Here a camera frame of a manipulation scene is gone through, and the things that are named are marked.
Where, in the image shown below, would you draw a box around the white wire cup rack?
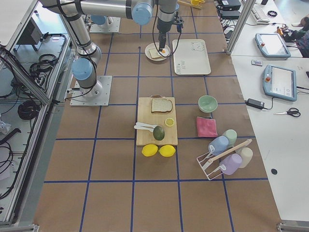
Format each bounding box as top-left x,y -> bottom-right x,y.
197,139 -> 252,180

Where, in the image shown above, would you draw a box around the cream bear tray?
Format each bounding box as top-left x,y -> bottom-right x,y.
172,39 -> 211,75

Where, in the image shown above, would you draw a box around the round white plate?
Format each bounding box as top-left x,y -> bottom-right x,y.
145,43 -> 171,61

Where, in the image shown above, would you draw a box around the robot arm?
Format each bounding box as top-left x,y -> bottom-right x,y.
41,0 -> 177,98
90,15 -> 113,25

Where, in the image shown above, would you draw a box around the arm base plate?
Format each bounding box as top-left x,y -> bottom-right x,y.
89,16 -> 121,33
70,75 -> 112,107

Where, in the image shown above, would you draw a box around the wooden cutting board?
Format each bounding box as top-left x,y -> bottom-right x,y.
136,97 -> 178,146

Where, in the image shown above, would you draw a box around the blue cup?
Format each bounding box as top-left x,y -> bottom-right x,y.
208,136 -> 229,156

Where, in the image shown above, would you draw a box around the fried egg toy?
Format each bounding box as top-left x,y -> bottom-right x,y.
160,49 -> 169,55

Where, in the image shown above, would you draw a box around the whole lemon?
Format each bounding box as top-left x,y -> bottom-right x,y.
141,144 -> 158,157
159,145 -> 176,157

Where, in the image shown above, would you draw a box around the teach pendant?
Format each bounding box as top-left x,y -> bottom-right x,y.
255,33 -> 291,59
262,65 -> 297,102

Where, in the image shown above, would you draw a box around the black power adapter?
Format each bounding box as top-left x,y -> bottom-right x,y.
245,98 -> 265,110

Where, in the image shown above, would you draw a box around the green bowl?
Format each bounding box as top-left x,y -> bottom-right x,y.
198,95 -> 218,113

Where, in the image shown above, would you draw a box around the green cup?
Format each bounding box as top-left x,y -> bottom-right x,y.
222,129 -> 237,148

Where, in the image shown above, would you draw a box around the cream cup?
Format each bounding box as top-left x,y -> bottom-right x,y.
236,147 -> 253,168

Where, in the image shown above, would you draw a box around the bread slice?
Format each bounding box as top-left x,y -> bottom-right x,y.
149,48 -> 162,59
151,98 -> 173,113

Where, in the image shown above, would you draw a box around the avocado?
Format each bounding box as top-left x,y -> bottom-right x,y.
153,126 -> 165,141

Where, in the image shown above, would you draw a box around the white plastic knife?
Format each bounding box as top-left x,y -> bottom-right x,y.
134,125 -> 154,133

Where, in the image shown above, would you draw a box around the black scissors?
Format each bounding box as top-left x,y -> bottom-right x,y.
274,107 -> 301,117

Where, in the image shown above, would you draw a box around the pink cloth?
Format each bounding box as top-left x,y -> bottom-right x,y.
197,116 -> 218,138

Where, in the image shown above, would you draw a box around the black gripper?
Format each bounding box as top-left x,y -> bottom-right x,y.
158,32 -> 167,52

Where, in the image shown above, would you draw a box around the upper teach pendant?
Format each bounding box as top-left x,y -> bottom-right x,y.
255,33 -> 291,59

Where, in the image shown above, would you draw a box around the left whole lemon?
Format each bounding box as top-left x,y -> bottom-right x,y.
141,144 -> 158,157

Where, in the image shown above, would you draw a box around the white keyboard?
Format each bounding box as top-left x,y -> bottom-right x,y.
251,4 -> 270,25

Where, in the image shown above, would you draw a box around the purple cup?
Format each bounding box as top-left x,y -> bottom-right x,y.
219,153 -> 242,175

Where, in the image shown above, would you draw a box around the white plastic fork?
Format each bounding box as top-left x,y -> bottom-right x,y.
135,122 -> 157,129

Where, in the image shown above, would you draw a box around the right whole lemon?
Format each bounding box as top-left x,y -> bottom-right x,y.
159,145 -> 176,157

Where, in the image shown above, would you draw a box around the aluminium frame post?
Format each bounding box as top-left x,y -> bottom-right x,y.
226,0 -> 255,55

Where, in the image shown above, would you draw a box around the lemon slice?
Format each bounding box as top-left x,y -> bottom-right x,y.
165,117 -> 175,127

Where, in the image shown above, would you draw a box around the lower teach pendant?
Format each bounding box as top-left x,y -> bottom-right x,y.
262,65 -> 297,102

